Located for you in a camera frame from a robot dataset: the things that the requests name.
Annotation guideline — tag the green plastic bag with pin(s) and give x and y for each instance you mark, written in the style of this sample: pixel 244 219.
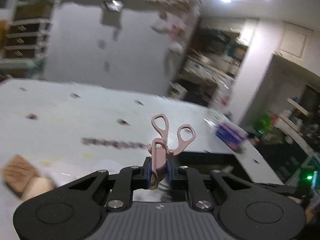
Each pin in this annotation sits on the green plastic bag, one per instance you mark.
pixel 262 124

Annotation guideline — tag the black cardboard box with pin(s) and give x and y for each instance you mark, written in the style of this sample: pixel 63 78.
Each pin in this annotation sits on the black cardboard box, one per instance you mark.
pixel 204 162

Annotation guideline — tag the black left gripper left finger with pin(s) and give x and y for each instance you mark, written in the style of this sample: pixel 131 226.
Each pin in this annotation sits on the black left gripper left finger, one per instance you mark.
pixel 123 184

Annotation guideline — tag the purple tissue pack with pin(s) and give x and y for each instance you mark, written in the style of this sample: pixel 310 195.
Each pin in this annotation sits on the purple tissue pack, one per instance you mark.
pixel 233 136

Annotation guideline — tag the white drawer cabinet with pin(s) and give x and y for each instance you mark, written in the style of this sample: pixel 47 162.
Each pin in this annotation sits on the white drawer cabinet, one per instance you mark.
pixel 25 44

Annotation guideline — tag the wooden engraved coaster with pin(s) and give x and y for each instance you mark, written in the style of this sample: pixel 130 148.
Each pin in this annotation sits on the wooden engraved coaster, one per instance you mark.
pixel 17 174

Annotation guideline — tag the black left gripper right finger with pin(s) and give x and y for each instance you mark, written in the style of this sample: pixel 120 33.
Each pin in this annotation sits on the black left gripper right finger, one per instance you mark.
pixel 189 180

